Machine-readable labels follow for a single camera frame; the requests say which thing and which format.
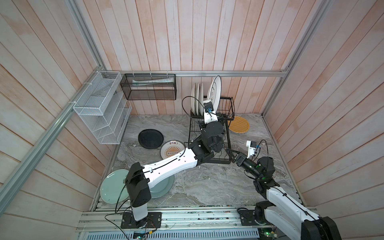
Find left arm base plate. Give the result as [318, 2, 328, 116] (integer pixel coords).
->
[121, 212, 162, 229]

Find aluminium front rail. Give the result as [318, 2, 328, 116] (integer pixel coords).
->
[75, 205, 325, 233]

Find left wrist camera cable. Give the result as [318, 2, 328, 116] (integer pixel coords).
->
[181, 95, 205, 118]

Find white plate green patterned rim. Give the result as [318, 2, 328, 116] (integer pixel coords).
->
[199, 83, 204, 116]

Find white mesh wall shelf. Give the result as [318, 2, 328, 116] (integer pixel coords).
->
[74, 71, 132, 145]

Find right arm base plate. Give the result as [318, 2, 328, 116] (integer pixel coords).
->
[237, 208, 267, 226]

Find yellow woven round trivet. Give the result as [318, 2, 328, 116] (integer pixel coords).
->
[228, 116, 250, 134]

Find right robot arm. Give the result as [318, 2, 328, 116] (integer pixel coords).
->
[226, 149, 341, 240]

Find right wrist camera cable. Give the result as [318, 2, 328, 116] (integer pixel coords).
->
[256, 139, 270, 160]

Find grey-green plain plate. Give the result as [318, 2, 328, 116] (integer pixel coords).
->
[150, 176, 175, 199]

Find black round plate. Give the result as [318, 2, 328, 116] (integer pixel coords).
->
[138, 129, 164, 149]

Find black mesh wall basket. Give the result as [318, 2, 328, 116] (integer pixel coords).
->
[120, 73, 177, 101]

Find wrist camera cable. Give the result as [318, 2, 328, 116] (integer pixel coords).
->
[181, 95, 205, 118]
[256, 139, 270, 160]

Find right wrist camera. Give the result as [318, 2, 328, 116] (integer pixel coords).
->
[246, 141, 260, 158]

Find black wire dish rack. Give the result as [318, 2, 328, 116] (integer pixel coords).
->
[185, 97, 235, 166]

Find orange sunburst plate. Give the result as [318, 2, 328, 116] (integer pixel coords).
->
[195, 83, 200, 116]
[160, 140, 185, 160]

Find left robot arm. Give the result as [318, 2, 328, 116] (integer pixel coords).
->
[124, 121, 226, 228]

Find light green flower plate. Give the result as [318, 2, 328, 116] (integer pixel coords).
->
[100, 169, 129, 204]

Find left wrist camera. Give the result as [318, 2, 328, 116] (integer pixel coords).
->
[204, 100, 218, 124]

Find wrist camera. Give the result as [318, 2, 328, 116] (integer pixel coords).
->
[204, 100, 218, 124]
[246, 141, 260, 158]

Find white plate cloud outline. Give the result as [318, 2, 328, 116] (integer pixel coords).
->
[207, 76, 222, 105]

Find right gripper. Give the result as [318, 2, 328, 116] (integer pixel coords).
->
[226, 149, 261, 180]

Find cream floral plate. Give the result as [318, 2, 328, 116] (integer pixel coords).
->
[191, 84, 196, 116]

